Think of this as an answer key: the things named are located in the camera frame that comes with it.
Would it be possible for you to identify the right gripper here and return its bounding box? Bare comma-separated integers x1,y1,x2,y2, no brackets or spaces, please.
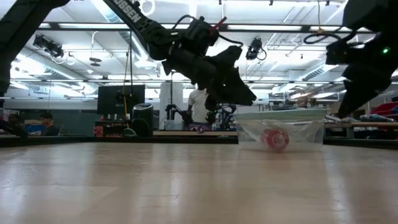
337,62,394,119

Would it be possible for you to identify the red storage bin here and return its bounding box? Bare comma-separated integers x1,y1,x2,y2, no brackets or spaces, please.
369,101,398,116

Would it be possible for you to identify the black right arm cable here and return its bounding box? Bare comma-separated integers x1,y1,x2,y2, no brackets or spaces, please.
303,30,358,46

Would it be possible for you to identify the seated person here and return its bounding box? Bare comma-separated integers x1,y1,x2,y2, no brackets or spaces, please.
37,112,62,137

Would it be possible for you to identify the wooden workbench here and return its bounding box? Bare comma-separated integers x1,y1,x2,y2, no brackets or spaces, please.
323,121,398,139

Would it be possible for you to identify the grey wrapped bundle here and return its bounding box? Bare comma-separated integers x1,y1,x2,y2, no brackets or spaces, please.
359,113,396,123

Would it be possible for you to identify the clear plastic food container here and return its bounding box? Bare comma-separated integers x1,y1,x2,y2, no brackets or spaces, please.
235,119,326,152

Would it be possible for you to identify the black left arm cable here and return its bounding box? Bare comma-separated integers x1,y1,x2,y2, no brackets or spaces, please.
172,14,244,47

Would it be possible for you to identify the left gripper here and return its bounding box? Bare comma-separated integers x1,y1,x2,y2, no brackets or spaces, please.
161,45,257,112

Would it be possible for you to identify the yellow handled broom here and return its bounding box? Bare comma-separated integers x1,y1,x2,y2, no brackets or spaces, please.
122,93,138,138

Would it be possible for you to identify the standing person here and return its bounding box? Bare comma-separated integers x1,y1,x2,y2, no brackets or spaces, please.
187,83,213,131

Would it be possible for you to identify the red elastic bandage roll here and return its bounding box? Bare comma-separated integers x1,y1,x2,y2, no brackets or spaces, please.
260,128,290,152

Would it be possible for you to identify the red cable tie tag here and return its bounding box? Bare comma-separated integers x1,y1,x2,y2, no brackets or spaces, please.
210,16,228,31

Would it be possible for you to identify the yellow hanging tag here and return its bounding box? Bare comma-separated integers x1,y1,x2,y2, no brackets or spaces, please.
316,0,325,34

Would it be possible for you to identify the dark shelf with items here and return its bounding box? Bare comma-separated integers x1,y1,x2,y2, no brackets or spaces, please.
94,119,131,138

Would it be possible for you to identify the black hanging camera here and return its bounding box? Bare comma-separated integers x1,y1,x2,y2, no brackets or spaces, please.
245,37,267,62
32,34,65,60

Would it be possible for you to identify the clear plastic zipper bag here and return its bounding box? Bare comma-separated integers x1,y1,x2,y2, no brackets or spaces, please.
239,119,324,152

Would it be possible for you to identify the white hanging ring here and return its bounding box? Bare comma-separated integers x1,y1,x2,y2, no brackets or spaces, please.
139,0,156,17

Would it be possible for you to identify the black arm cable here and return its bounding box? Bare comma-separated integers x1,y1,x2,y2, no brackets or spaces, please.
303,30,358,46
172,14,244,47

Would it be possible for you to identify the long light bar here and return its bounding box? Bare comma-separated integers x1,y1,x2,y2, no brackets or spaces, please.
39,21,374,34

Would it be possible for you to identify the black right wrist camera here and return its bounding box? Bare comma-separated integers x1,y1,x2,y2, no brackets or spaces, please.
325,39,354,65

